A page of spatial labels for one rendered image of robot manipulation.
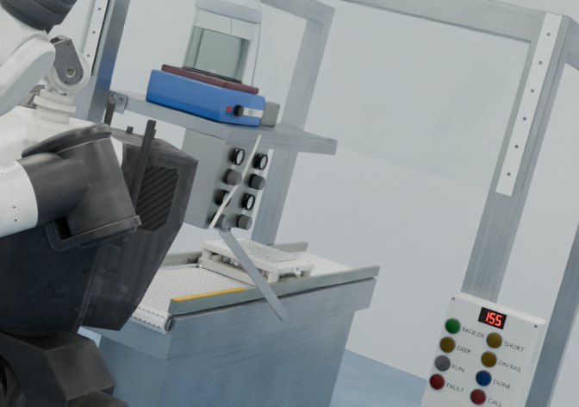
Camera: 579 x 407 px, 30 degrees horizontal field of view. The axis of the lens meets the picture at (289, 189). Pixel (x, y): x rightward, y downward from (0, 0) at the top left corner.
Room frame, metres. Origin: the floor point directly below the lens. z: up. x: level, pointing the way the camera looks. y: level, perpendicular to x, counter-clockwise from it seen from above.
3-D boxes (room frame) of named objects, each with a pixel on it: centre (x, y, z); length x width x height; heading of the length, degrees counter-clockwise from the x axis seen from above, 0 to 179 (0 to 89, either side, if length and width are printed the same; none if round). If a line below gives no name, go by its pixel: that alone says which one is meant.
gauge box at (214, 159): (2.43, 0.16, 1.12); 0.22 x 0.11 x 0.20; 156
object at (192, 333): (3.01, 0.04, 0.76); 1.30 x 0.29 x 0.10; 156
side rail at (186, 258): (3.05, 0.17, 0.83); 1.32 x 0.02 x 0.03; 156
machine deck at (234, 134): (2.67, 0.20, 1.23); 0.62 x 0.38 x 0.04; 156
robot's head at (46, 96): (1.62, 0.38, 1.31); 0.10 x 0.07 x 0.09; 24
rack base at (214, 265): (3.01, 0.04, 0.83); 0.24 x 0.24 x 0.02; 66
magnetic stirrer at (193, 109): (2.48, 0.23, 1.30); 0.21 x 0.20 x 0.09; 66
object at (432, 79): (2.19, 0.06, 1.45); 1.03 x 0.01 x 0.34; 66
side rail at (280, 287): (2.94, -0.08, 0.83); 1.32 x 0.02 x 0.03; 156
